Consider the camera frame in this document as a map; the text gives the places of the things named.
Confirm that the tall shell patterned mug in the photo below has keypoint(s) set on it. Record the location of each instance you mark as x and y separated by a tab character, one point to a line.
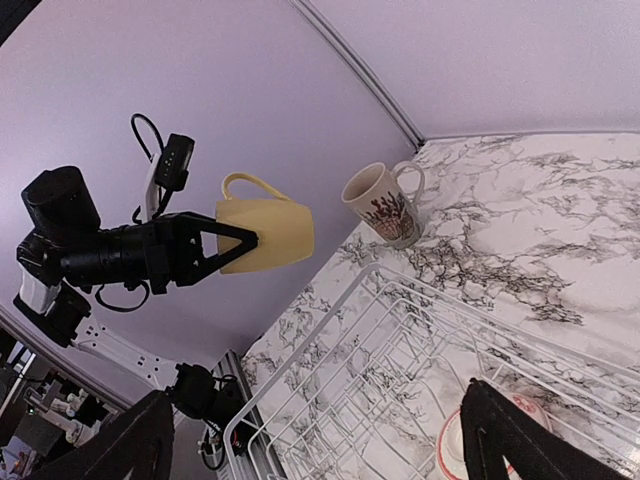
376	197

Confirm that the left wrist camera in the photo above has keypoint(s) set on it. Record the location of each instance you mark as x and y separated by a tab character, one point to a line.
167	175

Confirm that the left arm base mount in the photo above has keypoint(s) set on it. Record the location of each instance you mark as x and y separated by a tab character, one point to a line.
215	400

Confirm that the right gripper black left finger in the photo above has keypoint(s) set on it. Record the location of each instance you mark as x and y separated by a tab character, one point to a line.
138	444

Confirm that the left aluminium frame post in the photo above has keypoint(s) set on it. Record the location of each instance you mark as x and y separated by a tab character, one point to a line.
362	71

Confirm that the white wire dish rack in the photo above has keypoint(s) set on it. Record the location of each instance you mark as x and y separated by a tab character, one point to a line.
362	378

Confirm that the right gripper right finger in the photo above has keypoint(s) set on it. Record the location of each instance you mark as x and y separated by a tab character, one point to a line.
497	434

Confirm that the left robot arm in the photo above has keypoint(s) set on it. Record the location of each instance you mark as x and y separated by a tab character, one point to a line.
68	256

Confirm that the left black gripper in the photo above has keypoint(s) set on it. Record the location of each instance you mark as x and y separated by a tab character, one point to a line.
173	249

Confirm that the yellow ceramic cup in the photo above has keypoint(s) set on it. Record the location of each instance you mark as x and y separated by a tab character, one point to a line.
284	228

